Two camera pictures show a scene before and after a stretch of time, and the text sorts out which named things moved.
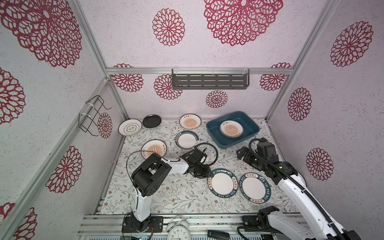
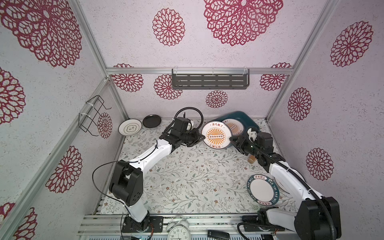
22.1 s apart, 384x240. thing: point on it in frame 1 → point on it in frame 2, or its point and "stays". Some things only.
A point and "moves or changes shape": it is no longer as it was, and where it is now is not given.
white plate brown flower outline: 129,127 stays
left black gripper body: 201,171 → 190,138
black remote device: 218,234 stays
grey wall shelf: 210,79 stays
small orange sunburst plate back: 190,121 → 237,128
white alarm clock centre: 178,229 stays
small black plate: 151,121 stays
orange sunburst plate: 155,145 moves or changes shape
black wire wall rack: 88,121 stays
